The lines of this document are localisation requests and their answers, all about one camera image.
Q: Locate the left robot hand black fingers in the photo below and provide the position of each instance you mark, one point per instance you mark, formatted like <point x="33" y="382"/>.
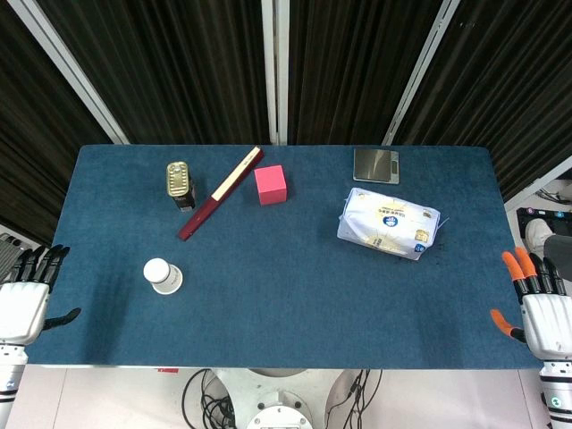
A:
<point x="22" y="308"/>

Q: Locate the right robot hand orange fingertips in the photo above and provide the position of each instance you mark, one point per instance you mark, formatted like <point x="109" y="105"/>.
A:
<point x="547" y="322"/>

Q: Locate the white paper cup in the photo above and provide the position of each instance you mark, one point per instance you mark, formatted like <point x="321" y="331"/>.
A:
<point x="162" y="276"/>

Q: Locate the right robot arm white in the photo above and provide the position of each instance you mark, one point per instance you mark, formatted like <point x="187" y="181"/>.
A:
<point x="556" y="393"/>

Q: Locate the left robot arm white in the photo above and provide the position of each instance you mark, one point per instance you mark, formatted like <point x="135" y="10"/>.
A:
<point x="10" y="375"/>

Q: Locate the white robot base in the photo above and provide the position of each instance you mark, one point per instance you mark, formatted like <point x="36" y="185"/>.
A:
<point x="277" y="397"/>

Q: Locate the grey ribbed object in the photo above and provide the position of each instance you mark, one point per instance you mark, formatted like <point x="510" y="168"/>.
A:
<point x="9" y="248"/>

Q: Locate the dark trouser leg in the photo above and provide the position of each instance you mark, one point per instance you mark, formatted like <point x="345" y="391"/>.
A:
<point x="561" y="254"/>

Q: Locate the white shoe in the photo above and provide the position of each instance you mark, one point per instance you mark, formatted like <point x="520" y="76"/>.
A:
<point x="538" y="232"/>

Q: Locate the black floor device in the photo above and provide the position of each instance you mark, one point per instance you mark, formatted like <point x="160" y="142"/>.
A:
<point x="543" y="216"/>

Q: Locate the white tissue pack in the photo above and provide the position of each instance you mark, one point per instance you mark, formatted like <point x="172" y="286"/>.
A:
<point x="389" y="223"/>

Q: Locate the gold-top tin can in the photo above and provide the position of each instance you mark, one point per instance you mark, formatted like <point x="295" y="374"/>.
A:
<point x="178" y="179"/>

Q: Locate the dark red folded fan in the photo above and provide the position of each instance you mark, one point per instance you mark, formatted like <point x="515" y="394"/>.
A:
<point x="210" y="207"/>

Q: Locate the silver kitchen scale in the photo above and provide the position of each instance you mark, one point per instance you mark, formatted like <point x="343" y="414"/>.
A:
<point x="373" y="164"/>

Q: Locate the blue table cloth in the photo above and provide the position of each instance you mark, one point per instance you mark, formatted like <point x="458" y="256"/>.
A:
<point x="277" y="290"/>

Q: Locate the pink cube block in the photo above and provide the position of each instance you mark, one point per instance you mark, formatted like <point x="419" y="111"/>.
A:
<point x="270" y="185"/>

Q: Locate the black pleated curtain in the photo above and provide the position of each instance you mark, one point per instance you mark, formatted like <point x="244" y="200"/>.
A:
<point x="179" y="67"/>

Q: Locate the white metal frame post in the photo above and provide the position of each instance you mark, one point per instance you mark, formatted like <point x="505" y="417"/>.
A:
<point x="422" y="67"/>
<point x="276" y="67"/>
<point x="540" y="179"/>
<point x="71" y="71"/>

